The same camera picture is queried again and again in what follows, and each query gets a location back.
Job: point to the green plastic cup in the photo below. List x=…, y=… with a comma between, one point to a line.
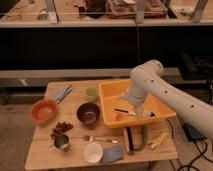
x=91, y=94

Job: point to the bunch of red grapes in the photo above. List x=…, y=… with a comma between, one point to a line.
x=60, y=128

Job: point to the yellow plastic tray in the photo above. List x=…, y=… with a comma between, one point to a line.
x=121, y=108

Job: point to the silver fork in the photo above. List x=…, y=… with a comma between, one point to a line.
x=93, y=138

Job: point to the yellow banana toy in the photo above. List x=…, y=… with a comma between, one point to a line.
x=156, y=142

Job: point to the dark purple bowl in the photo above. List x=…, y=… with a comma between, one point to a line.
x=88, y=114

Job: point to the black handled brush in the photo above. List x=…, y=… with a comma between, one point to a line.
x=134, y=114

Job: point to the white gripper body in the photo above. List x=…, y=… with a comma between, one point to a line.
x=135, y=98

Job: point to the blue sponge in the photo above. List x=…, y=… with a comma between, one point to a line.
x=112, y=154

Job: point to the blue box on floor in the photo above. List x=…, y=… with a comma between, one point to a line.
x=191, y=133

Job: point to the blue cloth with utensil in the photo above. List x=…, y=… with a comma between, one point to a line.
x=59, y=93

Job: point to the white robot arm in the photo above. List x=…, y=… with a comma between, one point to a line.
x=147, y=78

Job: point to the orange bowl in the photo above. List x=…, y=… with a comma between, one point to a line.
x=42, y=111

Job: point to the small metal cup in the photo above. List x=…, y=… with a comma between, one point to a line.
x=61, y=142

